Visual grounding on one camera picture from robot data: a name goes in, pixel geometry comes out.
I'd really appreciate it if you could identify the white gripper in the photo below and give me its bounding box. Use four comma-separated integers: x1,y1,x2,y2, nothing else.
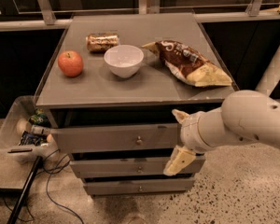
163,109,214,176

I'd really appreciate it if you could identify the grey top drawer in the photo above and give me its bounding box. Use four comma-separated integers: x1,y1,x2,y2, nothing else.
51,123,180,153

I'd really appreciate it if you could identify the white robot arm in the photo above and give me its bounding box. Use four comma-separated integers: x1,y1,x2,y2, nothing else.
163,45,280,176

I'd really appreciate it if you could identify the grey middle drawer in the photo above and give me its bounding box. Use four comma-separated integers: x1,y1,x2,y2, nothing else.
69,154,207,179

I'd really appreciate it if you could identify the grey three-drawer cabinet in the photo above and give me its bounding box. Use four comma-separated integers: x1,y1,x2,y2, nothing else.
35,13,237,185

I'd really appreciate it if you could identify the brown yellow chip bag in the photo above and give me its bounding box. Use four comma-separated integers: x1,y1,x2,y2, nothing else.
142,40,232,87

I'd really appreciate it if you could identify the white bowl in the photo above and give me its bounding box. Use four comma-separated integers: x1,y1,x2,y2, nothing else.
104,45,144,78

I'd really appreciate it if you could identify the gold soda can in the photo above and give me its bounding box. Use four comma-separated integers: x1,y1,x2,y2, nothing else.
86,33,119,52

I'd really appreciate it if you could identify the red apple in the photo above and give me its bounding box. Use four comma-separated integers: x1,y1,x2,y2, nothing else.
58,50,84,77

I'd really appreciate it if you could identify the green patterned item in bin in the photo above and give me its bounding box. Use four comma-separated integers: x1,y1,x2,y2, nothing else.
29,109,49,127

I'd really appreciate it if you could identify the white bottle in bin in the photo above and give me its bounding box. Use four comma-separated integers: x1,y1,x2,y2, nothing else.
16,119,50,136

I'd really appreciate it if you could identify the dark blue snack packet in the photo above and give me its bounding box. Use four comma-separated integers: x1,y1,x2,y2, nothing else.
20,132,47,146

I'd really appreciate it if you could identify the clear plastic bin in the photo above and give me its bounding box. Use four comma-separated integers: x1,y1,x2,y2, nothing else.
0,96,59,162

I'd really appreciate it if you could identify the black pole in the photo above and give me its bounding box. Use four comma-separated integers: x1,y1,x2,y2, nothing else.
7,156,43,224

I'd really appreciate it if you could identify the metal railing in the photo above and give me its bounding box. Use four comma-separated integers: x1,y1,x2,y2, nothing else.
0,0,280,31

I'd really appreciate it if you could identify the blue cable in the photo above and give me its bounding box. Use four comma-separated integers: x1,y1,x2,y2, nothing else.
42,152,85,224

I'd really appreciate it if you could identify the black cable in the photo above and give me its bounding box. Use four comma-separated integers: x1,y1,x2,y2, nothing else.
0,171,35,223

